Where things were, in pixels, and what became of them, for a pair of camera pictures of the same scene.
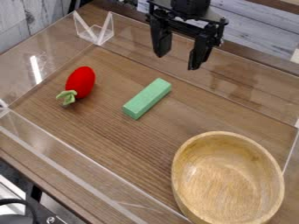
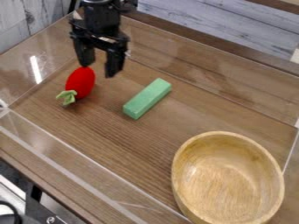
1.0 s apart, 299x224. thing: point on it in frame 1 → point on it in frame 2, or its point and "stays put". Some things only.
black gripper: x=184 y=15 → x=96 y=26
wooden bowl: x=227 y=180 stays put
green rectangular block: x=145 y=98 stays put
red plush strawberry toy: x=78 y=84 stays put
